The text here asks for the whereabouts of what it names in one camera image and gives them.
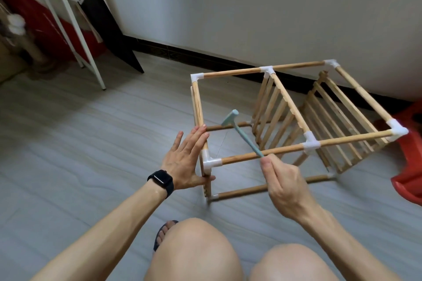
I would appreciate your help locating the white metal frame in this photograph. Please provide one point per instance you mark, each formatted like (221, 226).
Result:
(71, 17)

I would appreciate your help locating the person's right leg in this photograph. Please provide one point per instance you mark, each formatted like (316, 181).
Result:
(290, 266)

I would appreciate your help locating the small teal hammer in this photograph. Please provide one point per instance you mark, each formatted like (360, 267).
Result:
(244, 136)

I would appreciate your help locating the dark blue sandal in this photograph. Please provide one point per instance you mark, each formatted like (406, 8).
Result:
(158, 241)

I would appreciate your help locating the red fabric cover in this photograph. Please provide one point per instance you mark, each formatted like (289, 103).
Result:
(43, 20)

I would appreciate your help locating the person's left middle finger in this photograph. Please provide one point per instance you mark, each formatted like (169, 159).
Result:
(197, 139)

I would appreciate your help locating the wooden rack with white connectors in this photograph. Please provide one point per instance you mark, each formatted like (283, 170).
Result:
(290, 103)

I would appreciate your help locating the person's left hand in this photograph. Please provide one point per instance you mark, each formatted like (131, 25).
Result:
(179, 167)

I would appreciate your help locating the person's right forearm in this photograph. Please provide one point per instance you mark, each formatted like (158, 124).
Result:
(343, 248)

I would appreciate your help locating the person's leg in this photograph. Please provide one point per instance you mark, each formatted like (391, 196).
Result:
(194, 254)
(290, 266)

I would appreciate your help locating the black smartwatch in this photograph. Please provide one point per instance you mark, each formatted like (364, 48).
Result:
(162, 180)

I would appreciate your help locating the person's left forearm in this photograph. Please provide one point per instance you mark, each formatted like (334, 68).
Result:
(108, 234)

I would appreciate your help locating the person's left thumb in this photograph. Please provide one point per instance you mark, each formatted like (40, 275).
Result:
(205, 180)

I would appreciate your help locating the person's right thumb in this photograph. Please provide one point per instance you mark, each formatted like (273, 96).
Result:
(266, 168)

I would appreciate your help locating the red plastic stool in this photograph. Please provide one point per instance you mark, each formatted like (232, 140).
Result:
(408, 165)

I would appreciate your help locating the person's right hand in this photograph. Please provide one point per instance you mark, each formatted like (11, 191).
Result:
(286, 188)

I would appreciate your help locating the person's left little finger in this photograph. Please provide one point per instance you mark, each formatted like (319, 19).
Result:
(177, 141)

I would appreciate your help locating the person's left leg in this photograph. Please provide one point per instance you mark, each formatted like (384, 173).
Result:
(194, 254)

